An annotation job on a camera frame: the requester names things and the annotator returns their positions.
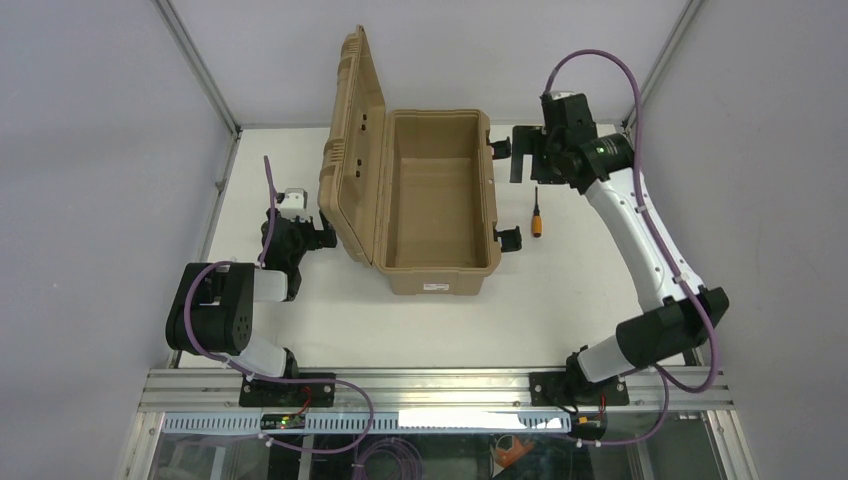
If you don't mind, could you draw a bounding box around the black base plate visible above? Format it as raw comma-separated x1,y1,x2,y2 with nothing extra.
528,370,630,407
238,372,336,408

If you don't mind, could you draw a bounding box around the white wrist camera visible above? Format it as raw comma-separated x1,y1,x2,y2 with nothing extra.
550,91,576,100
276,188,308,217

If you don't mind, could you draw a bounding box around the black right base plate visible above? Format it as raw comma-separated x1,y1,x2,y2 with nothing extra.
528,370,630,407

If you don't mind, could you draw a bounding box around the tan plastic tool box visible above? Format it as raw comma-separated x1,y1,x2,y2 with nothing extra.
318,26,501,296

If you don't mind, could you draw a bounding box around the aluminium front rail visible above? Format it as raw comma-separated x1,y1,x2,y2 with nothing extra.
138,367,735,413

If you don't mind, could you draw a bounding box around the black upper box latch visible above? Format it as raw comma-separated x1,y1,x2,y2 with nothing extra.
487,136,513,160

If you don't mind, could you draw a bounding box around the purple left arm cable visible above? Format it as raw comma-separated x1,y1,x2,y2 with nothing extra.
182,155,425,480

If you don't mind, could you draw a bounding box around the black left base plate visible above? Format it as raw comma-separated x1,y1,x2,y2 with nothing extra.
238,372,336,408

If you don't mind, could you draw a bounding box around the white slotted cable duct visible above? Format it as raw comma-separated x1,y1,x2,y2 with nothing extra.
162,409,571,436

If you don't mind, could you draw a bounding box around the black box latch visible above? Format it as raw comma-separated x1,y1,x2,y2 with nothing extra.
494,226,523,253
487,136,513,160

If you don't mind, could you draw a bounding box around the orange object below table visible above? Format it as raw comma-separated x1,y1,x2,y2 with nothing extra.
492,434,535,468

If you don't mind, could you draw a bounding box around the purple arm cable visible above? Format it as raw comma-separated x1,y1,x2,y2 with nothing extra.
543,48,722,448
182,155,425,480

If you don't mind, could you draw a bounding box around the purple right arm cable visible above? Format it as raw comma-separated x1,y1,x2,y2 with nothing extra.
543,48,722,448

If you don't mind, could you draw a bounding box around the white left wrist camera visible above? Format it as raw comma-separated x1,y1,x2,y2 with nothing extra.
276,188,308,217

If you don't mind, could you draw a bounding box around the orange black screwdriver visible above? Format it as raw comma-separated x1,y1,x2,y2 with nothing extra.
531,187,543,238

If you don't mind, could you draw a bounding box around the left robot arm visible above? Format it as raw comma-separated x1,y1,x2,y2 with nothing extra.
165,212,337,379

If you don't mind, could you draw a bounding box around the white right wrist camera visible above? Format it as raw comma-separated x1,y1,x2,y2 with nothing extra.
550,91,576,100

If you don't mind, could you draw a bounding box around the black lower box latch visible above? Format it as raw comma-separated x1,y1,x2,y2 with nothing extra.
494,226,523,253

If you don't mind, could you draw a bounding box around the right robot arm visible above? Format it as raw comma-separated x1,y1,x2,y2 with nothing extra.
510,93,729,404

